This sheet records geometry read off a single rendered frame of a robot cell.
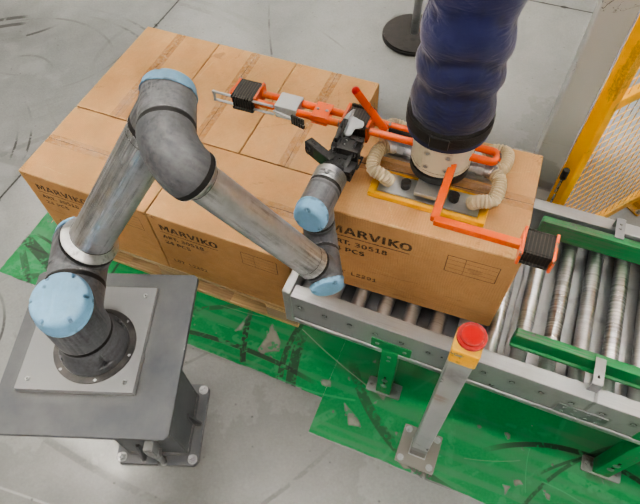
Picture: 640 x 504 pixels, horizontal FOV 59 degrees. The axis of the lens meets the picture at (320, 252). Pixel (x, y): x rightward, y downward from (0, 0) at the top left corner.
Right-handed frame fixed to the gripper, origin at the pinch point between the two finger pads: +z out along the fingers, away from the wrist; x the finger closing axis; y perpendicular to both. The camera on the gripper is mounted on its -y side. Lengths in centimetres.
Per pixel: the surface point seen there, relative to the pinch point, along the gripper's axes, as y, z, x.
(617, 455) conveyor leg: 109, -36, -86
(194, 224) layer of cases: -55, -19, -52
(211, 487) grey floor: -21, -94, -106
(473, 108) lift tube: 33.6, -7.9, 22.3
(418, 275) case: 30, -22, -34
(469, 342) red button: 49, -53, -4
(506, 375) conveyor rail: 64, -36, -52
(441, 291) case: 38, -22, -40
